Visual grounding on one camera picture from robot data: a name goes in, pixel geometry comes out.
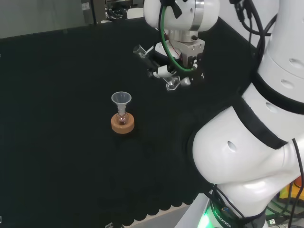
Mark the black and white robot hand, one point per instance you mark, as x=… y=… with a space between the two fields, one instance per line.
x=191 y=51

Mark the clear graduated cylinder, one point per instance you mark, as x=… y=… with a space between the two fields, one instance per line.
x=172 y=84

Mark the clear round-bottom flask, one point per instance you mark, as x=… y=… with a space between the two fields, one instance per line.
x=122 y=118

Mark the clear plastic funnel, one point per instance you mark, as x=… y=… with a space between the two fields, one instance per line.
x=121 y=97

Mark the black bench cloth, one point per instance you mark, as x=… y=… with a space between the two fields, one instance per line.
x=59 y=118

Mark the yellow stop button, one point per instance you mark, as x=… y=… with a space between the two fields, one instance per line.
x=297 y=187

